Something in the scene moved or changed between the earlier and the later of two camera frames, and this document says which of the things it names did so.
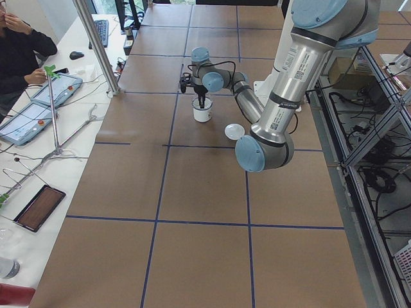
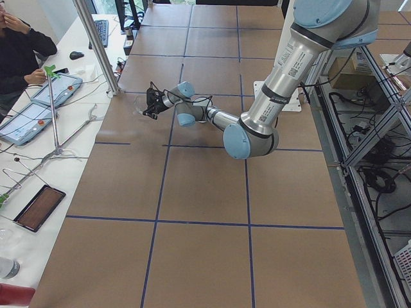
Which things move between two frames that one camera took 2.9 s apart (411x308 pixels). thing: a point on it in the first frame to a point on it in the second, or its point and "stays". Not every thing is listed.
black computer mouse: (74, 55) stays
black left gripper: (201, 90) to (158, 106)
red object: (15, 295) stays
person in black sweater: (21, 50) stays
